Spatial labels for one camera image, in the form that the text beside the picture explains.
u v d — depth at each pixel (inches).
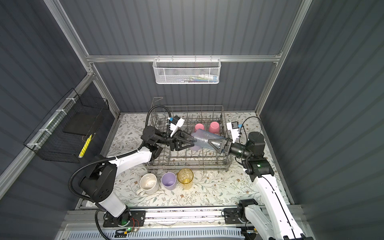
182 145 25.3
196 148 25.0
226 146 23.2
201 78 36.1
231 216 29.0
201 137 25.8
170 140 24.5
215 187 33.2
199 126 36.9
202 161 36.3
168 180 32.7
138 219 28.5
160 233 27.8
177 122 24.1
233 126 24.3
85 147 27.2
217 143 24.5
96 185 18.2
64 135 28.4
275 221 15.9
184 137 26.5
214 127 36.8
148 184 33.2
